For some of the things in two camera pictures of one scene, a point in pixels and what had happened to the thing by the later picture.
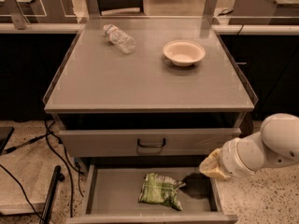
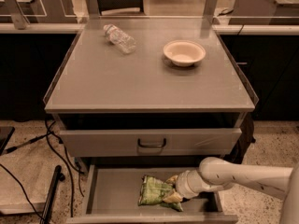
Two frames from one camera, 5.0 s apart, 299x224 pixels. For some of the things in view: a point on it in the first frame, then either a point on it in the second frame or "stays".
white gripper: x=228 y=160 to x=183 y=185
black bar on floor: x=58 y=176 stays
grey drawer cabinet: x=142 y=103 stays
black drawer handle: x=151 y=145 stays
